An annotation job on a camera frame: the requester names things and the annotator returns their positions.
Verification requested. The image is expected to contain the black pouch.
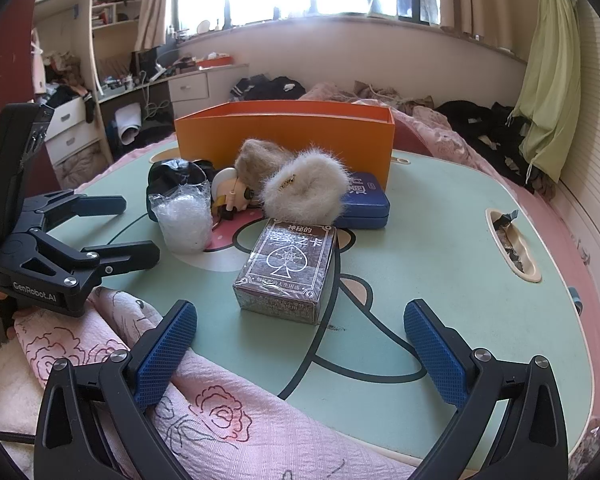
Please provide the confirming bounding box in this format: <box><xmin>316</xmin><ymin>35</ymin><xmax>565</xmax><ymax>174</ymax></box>
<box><xmin>147</xmin><ymin>158</ymin><xmax>216</xmax><ymax>223</ymax></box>

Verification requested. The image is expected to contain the beige curtain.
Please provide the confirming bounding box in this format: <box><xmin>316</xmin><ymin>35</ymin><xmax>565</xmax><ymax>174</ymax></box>
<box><xmin>135</xmin><ymin>0</ymin><xmax>176</xmax><ymax>51</ymax></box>
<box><xmin>437</xmin><ymin>0</ymin><xmax>538</xmax><ymax>61</ymax></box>

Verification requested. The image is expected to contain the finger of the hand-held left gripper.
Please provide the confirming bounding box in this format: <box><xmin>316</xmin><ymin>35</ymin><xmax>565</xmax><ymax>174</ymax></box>
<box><xmin>27</xmin><ymin>230</ymin><xmax>161</xmax><ymax>286</ymax></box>
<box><xmin>22</xmin><ymin>190</ymin><xmax>128</xmax><ymax>233</ymax></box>

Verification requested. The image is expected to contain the white fluffy pompom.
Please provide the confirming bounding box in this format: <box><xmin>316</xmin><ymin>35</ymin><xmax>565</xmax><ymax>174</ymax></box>
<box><xmin>257</xmin><ymin>152</ymin><xmax>353</xmax><ymax>226</ymax></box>

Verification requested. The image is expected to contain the black striped clothes heap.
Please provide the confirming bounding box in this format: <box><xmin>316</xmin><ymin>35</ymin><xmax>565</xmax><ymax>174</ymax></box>
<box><xmin>230</xmin><ymin>75</ymin><xmax>308</xmax><ymax>102</ymax></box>

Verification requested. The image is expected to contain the clear plastic bag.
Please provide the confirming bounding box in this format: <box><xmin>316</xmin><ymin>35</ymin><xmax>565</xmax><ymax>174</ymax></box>
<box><xmin>147</xmin><ymin>182</ymin><xmax>214</xmax><ymax>254</ymax></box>

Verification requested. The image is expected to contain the white rolled mat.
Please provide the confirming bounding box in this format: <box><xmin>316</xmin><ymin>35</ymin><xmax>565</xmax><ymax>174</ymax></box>
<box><xmin>115</xmin><ymin>105</ymin><xmax>143</xmax><ymax>145</ymax></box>

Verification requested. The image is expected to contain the large black clothes heap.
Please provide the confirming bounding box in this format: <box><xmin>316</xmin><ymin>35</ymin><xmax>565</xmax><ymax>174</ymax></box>
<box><xmin>432</xmin><ymin>100</ymin><xmax>543</xmax><ymax>193</ymax></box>

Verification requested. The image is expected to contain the dark card deck box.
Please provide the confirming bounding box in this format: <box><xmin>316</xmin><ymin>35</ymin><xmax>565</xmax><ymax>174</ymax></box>
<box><xmin>232</xmin><ymin>218</ymin><xmax>337</xmax><ymax>325</ymax></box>

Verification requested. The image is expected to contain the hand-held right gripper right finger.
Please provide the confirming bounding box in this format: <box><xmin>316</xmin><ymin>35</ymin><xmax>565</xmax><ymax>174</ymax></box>
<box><xmin>403</xmin><ymin>298</ymin><xmax>570</xmax><ymax>480</ymax></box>

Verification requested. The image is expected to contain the blue tin box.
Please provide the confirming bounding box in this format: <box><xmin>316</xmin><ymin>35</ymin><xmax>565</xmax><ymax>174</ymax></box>
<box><xmin>334</xmin><ymin>171</ymin><xmax>391</xmax><ymax>230</ymax></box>

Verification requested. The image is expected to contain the pink bed sheet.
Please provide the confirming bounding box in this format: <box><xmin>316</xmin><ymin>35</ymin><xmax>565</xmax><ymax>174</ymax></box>
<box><xmin>500</xmin><ymin>170</ymin><xmax>600</xmax><ymax>411</ymax></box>

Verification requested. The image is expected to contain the brown fluffy keychain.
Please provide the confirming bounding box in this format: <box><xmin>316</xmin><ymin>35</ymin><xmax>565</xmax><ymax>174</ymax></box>
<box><xmin>234</xmin><ymin>138</ymin><xmax>306</xmax><ymax>201</ymax></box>

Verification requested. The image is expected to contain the mint cartoon print desktop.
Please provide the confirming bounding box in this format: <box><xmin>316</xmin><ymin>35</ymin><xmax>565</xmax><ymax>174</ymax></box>
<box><xmin>75</xmin><ymin>140</ymin><xmax>600</xmax><ymax>466</ymax></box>

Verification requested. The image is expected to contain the white fleece blanket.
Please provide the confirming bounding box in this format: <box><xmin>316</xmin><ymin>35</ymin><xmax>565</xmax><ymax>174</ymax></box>
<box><xmin>0</xmin><ymin>340</ymin><xmax>46</xmax><ymax>441</ymax></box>

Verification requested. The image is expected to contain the beige cloth with cord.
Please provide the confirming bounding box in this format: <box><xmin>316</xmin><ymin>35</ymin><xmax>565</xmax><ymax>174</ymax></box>
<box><xmin>352</xmin><ymin>80</ymin><xmax>433</xmax><ymax>111</ymax></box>

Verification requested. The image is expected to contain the pink floral quilt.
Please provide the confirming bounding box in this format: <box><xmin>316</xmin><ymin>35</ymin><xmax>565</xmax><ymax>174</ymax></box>
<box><xmin>10</xmin><ymin>80</ymin><xmax>600</xmax><ymax>480</ymax></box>

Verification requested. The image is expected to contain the white corner desk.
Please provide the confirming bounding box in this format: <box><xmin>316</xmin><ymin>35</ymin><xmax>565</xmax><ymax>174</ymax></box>
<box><xmin>95</xmin><ymin>62</ymin><xmax>251</xmax><ymax>146</ymax></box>

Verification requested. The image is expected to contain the white slatted panel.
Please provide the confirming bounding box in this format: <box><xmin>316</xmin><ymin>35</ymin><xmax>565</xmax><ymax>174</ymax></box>
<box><xmin>550</xmin><ymin>10</ymin><xmax>600</xmax><ymax>281</ymax></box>

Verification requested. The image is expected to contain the orange cardboard box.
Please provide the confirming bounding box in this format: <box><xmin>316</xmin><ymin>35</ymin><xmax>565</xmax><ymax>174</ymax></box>
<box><xmin>174</xmin><ymin>100</ymin><xmax>397</xmax><ymax>193</ymax></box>

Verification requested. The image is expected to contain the black cable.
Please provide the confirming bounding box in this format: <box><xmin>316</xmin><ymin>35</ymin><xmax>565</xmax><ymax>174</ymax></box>
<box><xmin>0</xmin><ymin>427</ymin><xmax>37</xmax><ymax>447</ymax></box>

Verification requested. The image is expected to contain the white wall bookshelf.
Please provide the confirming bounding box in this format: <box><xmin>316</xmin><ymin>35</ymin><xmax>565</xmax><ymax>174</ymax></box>
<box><xmin>35</xmin><ymin>0</ymin><xmax>146</xmax><ymax>96</ymax></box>

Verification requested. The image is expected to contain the candy wrappers heap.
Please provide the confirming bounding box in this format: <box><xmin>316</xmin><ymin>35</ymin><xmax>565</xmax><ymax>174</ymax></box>
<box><xmin>492</xmin><ymin>211</ymin><xmax>531</xmax><ymax>273</ymax></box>

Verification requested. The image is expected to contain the white drawer cabinet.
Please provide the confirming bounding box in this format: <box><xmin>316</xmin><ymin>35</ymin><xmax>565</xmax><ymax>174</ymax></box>
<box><xmin>42</xmin><ymin>95</ymin><xmax>106</xmax><ymax>191</ymax></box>

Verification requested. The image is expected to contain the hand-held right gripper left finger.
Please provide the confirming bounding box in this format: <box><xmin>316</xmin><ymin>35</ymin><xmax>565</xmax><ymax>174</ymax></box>
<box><xmin>33</xmin><ymin>300</ymin><xmax>198</xmax><ymax>480</ymax></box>

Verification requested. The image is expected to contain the small doll keychain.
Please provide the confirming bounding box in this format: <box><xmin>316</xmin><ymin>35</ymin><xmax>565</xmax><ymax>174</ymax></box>
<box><xmin>211</xmin><ymin>166</ymin><xmax>261</xmax><ymax>222</ymax></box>

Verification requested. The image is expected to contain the green hanging garment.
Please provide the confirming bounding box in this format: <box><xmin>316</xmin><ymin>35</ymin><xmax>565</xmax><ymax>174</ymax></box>
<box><xmin>519</xmin><ymin>0</ymin><xmax>583</xmax><ymax>183</ymax></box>

